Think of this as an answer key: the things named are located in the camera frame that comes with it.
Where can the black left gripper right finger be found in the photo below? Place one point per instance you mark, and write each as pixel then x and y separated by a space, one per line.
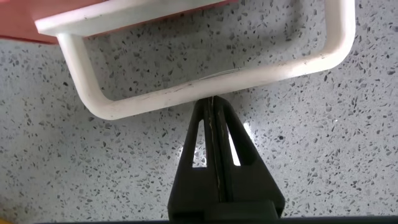
pixel 248 183

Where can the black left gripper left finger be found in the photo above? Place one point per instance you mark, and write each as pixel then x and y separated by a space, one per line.
pixel 192 186

